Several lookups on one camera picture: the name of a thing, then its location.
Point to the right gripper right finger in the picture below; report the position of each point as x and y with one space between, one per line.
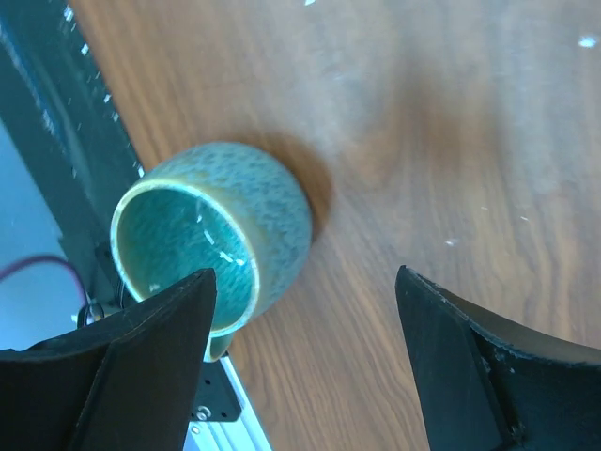
488 383

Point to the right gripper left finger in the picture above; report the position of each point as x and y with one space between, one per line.
126 382

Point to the teal ceramic mug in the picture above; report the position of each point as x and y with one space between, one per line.
229 207

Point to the aluminium frame rail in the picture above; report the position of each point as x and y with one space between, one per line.
223 416

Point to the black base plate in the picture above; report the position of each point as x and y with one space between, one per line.
73 144

